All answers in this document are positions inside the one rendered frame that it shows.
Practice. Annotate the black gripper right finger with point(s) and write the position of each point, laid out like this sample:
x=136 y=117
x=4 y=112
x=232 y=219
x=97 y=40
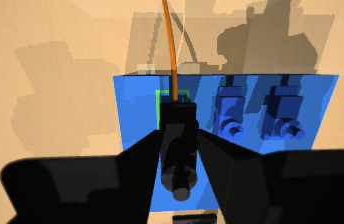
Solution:
x=250 y=187

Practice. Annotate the blue flat deck plate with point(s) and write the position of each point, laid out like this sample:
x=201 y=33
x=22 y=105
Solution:
x=261 y=112

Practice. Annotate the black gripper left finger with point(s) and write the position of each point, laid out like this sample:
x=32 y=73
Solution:
x=125 y=182

